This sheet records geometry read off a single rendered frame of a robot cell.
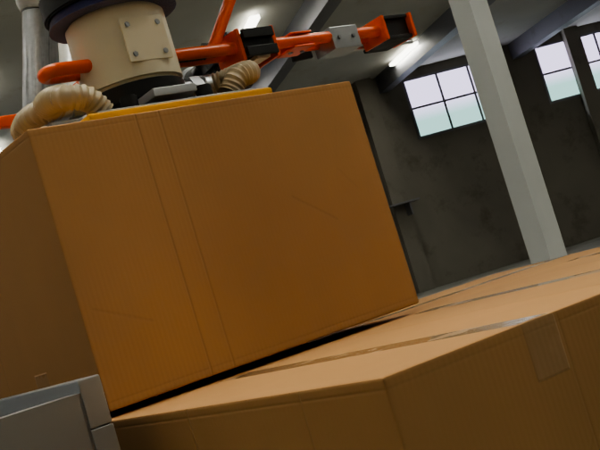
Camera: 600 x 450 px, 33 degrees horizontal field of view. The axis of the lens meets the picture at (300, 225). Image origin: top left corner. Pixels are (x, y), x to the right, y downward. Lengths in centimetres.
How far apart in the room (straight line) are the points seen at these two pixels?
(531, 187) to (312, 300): 316
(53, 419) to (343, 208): 67
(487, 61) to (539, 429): 381
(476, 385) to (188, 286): 64
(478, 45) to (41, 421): 379
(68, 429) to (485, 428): 50
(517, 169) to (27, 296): 341
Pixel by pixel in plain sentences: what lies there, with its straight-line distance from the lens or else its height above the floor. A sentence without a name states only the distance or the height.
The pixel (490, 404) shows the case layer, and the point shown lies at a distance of 97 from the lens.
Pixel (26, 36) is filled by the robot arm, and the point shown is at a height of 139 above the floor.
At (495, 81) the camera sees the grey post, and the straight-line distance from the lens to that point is 473.
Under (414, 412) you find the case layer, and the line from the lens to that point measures 91.
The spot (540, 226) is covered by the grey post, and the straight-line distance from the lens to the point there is 468.
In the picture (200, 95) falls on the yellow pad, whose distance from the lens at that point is 165.
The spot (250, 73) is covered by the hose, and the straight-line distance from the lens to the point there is 173.
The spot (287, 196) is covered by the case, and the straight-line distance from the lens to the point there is 162.
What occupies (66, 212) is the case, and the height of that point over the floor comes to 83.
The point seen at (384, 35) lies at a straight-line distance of 206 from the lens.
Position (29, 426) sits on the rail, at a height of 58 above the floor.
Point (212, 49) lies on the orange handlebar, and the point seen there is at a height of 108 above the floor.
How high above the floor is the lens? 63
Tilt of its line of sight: 4 degrees up
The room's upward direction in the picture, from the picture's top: 17 degrees counter-clockwise
